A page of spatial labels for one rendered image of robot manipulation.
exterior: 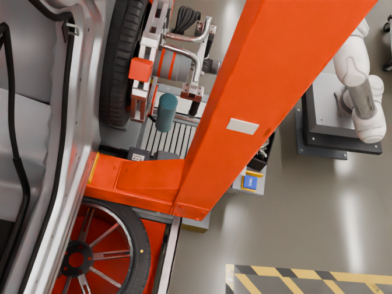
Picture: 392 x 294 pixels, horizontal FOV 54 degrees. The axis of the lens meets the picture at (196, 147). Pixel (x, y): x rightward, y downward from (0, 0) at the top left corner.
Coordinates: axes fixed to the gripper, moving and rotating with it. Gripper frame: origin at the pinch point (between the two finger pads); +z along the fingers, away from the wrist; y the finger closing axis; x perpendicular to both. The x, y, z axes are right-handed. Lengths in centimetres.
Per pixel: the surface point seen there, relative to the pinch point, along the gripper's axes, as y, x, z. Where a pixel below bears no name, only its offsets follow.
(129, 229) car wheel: -73, 55, 5
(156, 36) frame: 13, 56, 10
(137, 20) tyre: 17, 58, 18
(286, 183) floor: -66, -25, -86
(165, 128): -33.1, 19.5, -0.8
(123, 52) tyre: 5, 63, 20
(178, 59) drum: 4.2, 36.4, 0.2
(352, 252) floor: -91, 0, -133
